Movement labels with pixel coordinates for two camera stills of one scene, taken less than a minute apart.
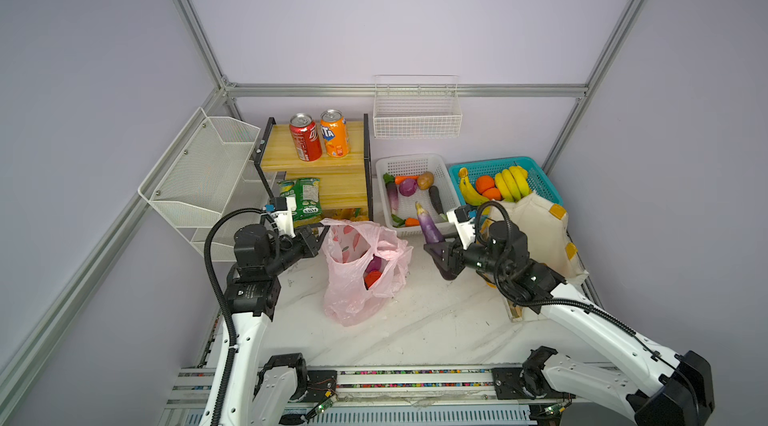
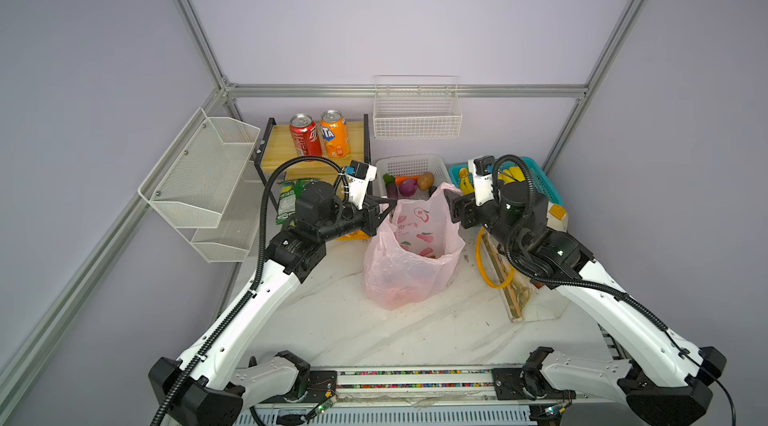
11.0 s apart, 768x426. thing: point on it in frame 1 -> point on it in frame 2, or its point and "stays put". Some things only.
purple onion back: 408,187 stays put
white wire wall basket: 417,106 stays put
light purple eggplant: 392,190 stays put
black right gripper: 451,255 -> 459,206
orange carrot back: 401,178 stays put
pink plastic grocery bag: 347,245 -> 414,252
